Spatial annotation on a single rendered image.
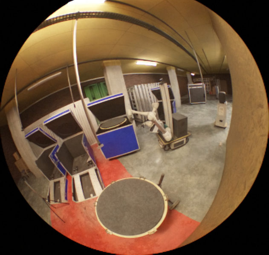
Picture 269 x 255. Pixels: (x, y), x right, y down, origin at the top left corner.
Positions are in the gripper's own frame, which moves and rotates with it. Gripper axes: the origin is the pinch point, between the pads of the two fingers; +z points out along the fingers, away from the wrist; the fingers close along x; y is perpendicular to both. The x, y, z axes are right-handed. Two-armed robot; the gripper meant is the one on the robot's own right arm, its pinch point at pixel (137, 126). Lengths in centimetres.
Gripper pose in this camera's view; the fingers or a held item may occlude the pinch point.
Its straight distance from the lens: 228.8
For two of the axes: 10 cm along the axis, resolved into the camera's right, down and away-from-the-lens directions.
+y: -2.4, -9.2, -3.0
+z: -9.4, 2.9, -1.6
